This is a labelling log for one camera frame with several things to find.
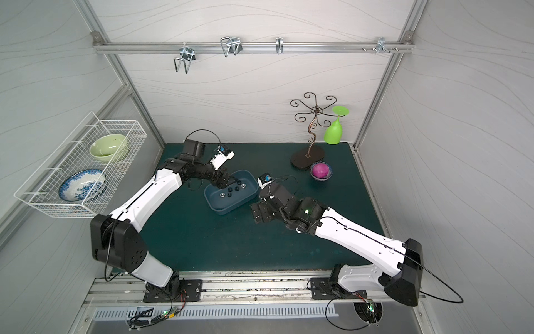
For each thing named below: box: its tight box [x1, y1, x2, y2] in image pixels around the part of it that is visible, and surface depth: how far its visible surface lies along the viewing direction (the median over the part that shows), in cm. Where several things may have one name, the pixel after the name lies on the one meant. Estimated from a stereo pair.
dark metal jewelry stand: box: [289, 91, 345, 170], surface depth 98 cm
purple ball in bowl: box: [309, 161, 334, 182], surface depth 104 cm
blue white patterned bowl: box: [58, 169, 107, 202], surface depth 64 cm
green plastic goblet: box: [324, 105, 350, 146], surface depth 97 cm
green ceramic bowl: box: [89, 133, 129, 163], surface depth 72 cm
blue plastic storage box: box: [203, 169, 260, 216], surface depth 100 cm
